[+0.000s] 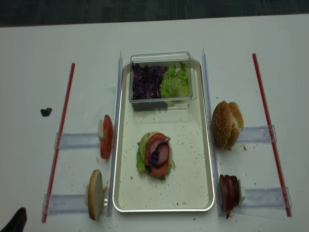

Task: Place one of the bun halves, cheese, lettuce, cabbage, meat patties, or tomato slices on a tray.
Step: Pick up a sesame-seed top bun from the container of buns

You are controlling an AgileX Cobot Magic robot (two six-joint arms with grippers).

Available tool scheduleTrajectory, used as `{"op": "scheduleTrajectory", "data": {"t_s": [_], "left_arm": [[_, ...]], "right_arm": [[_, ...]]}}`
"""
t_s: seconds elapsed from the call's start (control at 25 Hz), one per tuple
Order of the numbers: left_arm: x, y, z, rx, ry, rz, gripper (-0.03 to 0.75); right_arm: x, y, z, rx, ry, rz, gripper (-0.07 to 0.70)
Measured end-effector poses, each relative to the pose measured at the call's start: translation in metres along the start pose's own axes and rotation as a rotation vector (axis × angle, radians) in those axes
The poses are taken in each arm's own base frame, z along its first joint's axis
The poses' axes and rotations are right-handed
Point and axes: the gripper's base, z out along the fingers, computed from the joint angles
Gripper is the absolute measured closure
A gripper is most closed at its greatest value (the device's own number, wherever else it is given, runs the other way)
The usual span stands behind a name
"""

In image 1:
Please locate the shredded purple cabbage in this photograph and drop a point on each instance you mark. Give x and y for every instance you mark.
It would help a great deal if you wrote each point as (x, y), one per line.
(146, 81)

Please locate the clear plastic salad box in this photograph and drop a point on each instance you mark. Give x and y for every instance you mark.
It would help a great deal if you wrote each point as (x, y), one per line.
(164, 59)

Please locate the torn bun piece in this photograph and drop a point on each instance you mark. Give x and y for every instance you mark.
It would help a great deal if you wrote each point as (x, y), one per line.
(237, 124)

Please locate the clear rail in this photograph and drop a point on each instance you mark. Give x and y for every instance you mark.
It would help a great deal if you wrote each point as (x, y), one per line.
(64, 204)
(256, 135)
(76, 140)
(264, 198)

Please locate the upper right clear rail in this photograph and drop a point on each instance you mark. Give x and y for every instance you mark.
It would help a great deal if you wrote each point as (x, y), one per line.
(256, 135)

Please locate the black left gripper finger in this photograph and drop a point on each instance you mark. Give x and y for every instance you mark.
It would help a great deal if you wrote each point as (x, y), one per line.
(18, 221)

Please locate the purple cabbage scrap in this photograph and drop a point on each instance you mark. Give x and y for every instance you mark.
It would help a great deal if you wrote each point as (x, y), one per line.
(46, 112)

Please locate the lower left clear rail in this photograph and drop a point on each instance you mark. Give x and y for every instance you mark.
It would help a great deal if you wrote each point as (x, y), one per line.
(64, 204)

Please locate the bun bottom slice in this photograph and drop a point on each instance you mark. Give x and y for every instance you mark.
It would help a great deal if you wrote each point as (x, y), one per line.
(95, 195)

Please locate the sesame bun top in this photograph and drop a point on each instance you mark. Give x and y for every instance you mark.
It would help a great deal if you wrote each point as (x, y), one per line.
(221, 124)

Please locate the red rod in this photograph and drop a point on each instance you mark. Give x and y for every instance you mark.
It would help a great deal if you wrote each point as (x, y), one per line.
(61, 126)
(274, 145)

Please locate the stacked burger fillings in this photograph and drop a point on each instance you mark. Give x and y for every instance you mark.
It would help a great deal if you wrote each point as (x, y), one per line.
(154, 155)

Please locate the tomato slices left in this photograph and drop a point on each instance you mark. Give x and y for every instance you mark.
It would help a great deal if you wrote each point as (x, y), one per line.
(107, 138)

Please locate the left red rod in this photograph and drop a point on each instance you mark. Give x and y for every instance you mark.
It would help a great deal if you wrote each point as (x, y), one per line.
(61, 126)

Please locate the white tomato pusher block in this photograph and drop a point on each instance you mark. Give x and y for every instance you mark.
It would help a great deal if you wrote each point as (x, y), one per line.
(100, 132)

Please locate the sliced sausage pieces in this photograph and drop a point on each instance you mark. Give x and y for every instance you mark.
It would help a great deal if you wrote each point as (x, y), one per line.
(230, 192)

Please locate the white sausage pusher block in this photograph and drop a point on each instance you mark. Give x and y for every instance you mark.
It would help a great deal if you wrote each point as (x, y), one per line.
(242, 193)

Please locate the green lettuce in box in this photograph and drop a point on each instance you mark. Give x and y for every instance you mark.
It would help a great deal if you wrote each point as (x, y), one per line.
(175, 82)

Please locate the lower right clear rail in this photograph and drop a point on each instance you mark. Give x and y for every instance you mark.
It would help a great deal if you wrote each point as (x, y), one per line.
(264, 198)

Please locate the cream metal tray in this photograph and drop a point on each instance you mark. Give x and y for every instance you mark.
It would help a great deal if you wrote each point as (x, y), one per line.
(189, 186)

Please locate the upper left clear rail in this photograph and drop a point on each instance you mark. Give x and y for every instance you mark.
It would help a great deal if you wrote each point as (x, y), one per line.
(76, 140)

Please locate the right red rod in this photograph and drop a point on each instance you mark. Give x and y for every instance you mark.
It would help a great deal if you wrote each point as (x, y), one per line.
(274, 145)

